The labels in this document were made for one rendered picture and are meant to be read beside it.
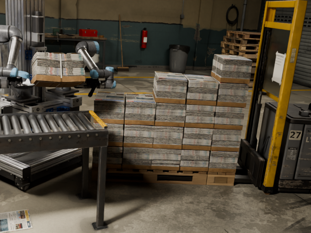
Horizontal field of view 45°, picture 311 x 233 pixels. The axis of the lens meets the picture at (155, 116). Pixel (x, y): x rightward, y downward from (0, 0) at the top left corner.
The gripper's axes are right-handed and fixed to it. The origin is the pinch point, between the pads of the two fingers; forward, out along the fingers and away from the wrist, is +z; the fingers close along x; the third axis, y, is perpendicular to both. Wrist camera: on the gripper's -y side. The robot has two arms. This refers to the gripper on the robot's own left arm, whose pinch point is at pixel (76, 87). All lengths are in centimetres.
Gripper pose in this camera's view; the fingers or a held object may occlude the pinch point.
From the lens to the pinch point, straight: 327.2
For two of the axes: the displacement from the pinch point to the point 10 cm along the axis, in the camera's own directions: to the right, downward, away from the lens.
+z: -9.0, 0.4, -4.2
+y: -0.7, -10.0, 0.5
